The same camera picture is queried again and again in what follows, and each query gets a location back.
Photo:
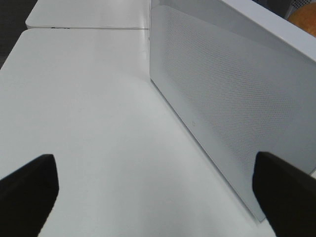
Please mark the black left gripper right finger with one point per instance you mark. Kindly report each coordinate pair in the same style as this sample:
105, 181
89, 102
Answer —
286, 195

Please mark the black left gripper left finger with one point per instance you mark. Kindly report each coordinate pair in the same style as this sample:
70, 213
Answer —
27, 197

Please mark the white microwave door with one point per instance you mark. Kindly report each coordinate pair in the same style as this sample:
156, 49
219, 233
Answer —
242, 80

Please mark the toy hamburger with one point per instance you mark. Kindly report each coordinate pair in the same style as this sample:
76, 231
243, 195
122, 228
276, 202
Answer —
305, 18

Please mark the white microwave oven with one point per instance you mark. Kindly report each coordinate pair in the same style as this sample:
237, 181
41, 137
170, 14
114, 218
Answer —
296, 5

